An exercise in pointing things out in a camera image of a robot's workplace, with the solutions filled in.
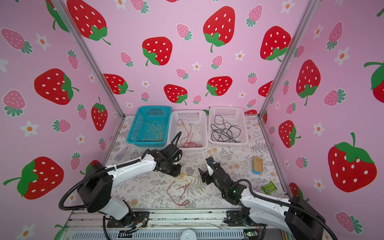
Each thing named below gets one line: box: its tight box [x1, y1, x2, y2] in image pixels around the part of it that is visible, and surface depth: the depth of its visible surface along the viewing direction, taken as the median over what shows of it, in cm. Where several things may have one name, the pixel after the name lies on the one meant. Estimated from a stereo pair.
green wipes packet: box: [260, 180, 278, 195], surface depth 85 cm
